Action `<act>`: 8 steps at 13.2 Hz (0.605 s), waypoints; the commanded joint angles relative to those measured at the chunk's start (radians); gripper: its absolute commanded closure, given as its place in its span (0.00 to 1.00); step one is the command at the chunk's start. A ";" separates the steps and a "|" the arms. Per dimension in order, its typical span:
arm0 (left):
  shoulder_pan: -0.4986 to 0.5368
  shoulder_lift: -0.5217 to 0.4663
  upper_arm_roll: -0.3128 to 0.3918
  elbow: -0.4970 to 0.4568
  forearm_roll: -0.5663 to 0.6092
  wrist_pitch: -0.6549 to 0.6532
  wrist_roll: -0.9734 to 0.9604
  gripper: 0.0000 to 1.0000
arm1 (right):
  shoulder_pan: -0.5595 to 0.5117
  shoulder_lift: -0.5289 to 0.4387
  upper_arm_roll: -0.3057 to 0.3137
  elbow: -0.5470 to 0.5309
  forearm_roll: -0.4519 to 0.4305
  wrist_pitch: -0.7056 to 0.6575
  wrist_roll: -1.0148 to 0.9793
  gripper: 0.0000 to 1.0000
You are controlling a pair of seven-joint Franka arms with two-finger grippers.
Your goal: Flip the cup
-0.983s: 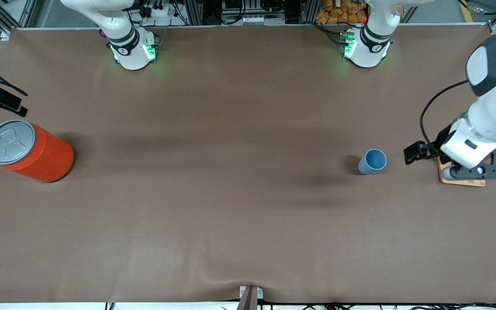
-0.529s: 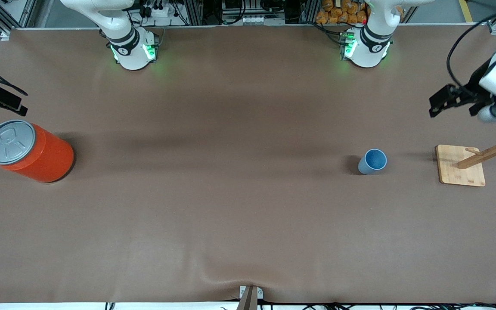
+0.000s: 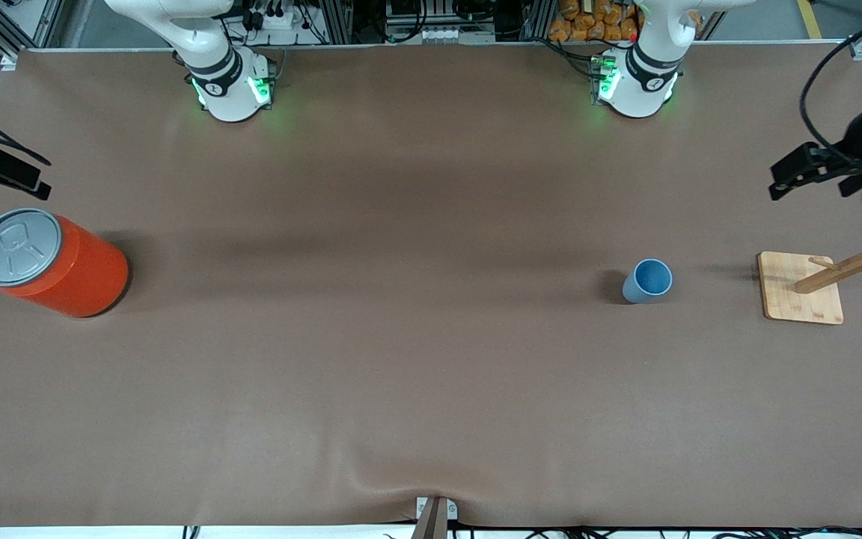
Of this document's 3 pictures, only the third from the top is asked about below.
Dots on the blue plastic cup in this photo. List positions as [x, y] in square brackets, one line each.
[644, 290]

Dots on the orange can with grey lid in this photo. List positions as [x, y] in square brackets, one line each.
[79, 273]

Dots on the wooden mug tree stand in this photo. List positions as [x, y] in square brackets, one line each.
[798, 296]

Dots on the orange snack packets pile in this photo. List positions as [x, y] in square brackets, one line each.
[595, 19]

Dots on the white power strip black plugs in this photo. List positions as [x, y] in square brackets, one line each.
[270, 16]

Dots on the brown table mat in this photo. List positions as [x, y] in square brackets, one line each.
[431, 337]

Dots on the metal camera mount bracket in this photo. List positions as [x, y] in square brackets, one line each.
[436, 516]

